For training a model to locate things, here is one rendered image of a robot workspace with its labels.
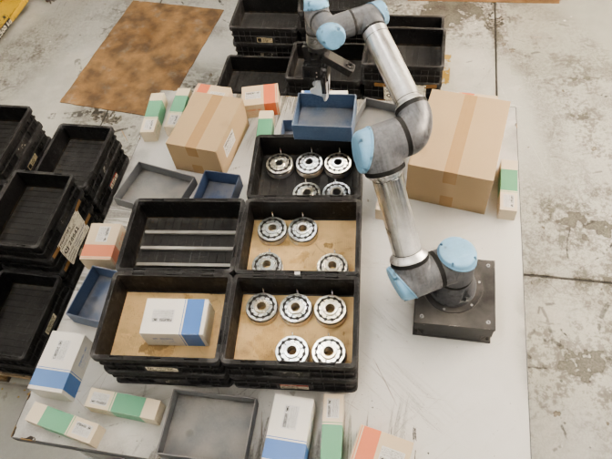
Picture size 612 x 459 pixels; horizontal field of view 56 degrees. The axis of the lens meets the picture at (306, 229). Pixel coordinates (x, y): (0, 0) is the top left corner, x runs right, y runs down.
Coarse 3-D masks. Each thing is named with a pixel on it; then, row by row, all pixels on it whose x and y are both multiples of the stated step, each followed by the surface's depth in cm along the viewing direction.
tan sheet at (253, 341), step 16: (352, 304) 186; (240, 320) 187; (352, 320) 183; (240, 336) 183; (256, 336) 183; (272, 336) 182; (304, 336) 181; (320, 336) 181; (336, 336) 180; (240, 352) 180; (256, 352) 180; (272, 352) 179
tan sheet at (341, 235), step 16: (256, 224) 207; (288, 224) 206; (320, 224) 205; (336, 224) 204; (352, 224) 203; (256, 240) 203; (288, 240) 202; (320, 240) 201; (336, 240) 200; (352, 240) 199; (256, 256) 200; (288, 256) 198; (304, 256) 198; (320, 256) 197; (352, 256) 196
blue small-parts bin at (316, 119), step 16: (304, 96) 200; (320, 96) 198; (336, 96) 197; (352, 96) 196; (304, 112) 203; (320, 112) 202; (336, 112) 201; (352, 112) 192; (304, 128) 192; (320, 128) 191; (336, 128) 190; (352, 128) 192
